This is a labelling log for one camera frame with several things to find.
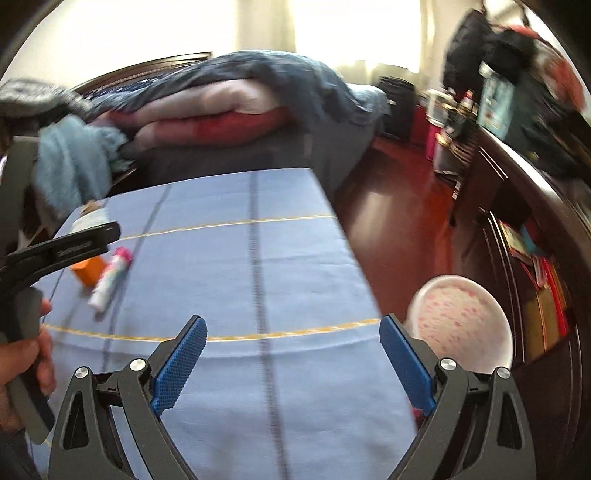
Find blue striped table cloth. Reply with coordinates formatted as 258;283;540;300
28;168;426;480

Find teal bag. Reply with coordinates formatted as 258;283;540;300
476;69;516;137

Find pink and white tube wrapper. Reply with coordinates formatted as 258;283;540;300
89;246;135;311

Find black suitcase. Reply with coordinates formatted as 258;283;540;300
377;76;417;140

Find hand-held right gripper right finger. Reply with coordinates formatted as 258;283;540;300
379;314;539;480

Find orange box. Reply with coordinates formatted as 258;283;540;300
71;256;108;288

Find dark wooden headboard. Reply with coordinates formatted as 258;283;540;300
73;51;214;96

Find blue fleece blanket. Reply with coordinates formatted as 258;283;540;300
34;115;128;214

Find white pink-speckled bowl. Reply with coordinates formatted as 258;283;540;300
406;274;515;376

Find sheer window curtain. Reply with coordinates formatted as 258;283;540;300
285;0;426;80

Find red quilt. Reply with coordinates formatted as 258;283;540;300
134;108;297;149

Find blue star pillow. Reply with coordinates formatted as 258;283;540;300
81;69;185;105

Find pink box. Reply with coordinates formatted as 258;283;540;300
424;108;447;163

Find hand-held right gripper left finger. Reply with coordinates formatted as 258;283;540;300
46;315;208;480

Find grey patterned blanket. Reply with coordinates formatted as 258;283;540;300
0;78;94;121

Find white plastic container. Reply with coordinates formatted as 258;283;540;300
427;87;458;126

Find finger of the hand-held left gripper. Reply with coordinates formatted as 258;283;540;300
0;220;121;289

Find blue duvet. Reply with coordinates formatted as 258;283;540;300
76;51;391;140

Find row of colourful books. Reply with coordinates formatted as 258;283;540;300
498;220;572;361

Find dark wooden cabinet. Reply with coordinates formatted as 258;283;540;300
450;124;588;463

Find pink quilt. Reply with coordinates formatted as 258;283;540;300
90;80;297;142

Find person's left hand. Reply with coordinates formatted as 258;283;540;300
0;299;57;433

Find black hanging clothes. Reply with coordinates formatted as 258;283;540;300
484;30;537;80

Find black hanging coat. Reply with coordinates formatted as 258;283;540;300
443;8;496;89

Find pile of black clothes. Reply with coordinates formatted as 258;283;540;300
507;82;591;182

